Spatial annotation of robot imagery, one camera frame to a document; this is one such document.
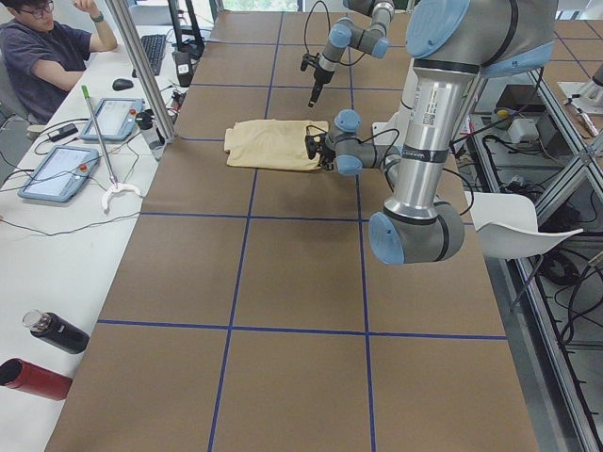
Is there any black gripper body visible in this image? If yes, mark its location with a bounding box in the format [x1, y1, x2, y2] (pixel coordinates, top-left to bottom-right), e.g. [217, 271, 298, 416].
[301, 53, 334, 89]
[304, 133, 335, 165]

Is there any cream long-sleeve printed shirt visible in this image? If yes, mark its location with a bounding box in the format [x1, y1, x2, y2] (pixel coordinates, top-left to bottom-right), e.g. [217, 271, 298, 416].
[224, 120, 329, 171]

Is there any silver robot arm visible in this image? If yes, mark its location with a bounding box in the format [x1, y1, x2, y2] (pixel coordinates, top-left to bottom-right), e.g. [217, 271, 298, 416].
[305, 1, 558, 265]
[301, 1, 395, 107]

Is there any black keyboard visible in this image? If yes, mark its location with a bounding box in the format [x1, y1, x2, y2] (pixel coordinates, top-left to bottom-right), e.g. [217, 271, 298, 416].
[140, 34, 167, 75]

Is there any clear bottle with black lid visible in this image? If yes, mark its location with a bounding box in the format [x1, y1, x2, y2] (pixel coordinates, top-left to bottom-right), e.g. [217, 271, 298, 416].
[135, 109, 165, 161]

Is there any white plastic chair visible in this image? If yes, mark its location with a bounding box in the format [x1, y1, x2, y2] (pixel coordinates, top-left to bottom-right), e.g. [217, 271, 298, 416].
[465, 191, 583, 259]

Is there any black computer mouse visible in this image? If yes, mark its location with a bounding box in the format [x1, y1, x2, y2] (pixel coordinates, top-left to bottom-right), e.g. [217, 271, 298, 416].
[112, 78, 134, 91]

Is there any far blue teach pendant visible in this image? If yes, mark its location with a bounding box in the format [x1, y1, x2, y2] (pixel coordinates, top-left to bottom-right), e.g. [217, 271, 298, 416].
[94, 98, 144, 141]

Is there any blue teach pendant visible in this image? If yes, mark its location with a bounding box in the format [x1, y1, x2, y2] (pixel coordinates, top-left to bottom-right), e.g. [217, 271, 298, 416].
[18, 145, 100, 203]
[94, 98, 144, 141]

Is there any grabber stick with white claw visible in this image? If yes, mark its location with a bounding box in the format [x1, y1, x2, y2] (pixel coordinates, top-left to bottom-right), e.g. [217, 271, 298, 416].
[81, 85, 141, 213]

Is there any black power adapter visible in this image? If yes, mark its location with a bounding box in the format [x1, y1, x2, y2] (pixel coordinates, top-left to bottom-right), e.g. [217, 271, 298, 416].
[48, 123, 78, 142]

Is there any near blue teach pendant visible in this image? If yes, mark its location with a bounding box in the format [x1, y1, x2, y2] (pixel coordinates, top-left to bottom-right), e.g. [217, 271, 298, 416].
[18, 145, 100, 203]

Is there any seated person in dark hoodie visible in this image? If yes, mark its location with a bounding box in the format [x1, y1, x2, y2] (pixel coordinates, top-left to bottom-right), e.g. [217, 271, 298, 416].
[1, 0, 117, 123]

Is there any black water bottle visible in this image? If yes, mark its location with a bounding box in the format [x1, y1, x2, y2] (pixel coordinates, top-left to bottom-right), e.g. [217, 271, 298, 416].
[22, 310, 90, 354]

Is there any red bottle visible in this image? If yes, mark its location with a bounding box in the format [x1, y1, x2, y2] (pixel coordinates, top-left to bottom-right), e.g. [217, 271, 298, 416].
[1, 358, 73, 401]

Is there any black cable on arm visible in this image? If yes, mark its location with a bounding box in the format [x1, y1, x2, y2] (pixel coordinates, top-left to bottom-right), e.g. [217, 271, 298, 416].
[303, 0, 373, 67]
[304, 122, 475, 218]

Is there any white camera mast with base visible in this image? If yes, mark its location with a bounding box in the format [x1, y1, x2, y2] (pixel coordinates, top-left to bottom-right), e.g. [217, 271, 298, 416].
[370, 0, 475, 168]

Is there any aluminium frame post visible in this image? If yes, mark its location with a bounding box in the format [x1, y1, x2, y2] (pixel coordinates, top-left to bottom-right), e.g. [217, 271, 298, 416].
[106, 0, 175, 143]

